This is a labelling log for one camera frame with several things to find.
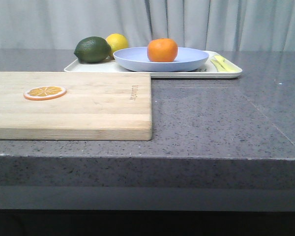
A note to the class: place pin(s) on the yellow-green utensil on tray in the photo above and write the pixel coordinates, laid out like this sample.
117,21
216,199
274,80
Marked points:
221,65

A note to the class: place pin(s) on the orange slice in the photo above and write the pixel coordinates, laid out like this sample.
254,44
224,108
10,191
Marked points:
44,93

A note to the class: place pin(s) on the grey curtain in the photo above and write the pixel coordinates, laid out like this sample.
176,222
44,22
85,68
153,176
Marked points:
218,25

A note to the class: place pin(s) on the yellow lemon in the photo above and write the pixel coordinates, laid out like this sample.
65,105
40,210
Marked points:
116,42

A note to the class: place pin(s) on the wooden cutting board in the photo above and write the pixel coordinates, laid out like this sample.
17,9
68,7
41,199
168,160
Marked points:
96,106

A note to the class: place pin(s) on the light blue plate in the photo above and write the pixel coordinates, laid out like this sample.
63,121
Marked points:
136,59

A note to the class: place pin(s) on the whole orange fruit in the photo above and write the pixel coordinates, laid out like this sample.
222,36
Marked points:
162,50

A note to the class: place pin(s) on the cream white tray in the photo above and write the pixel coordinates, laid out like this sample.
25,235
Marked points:
206,71

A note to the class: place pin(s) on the green lime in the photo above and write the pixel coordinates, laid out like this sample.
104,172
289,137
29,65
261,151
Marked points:
92,49

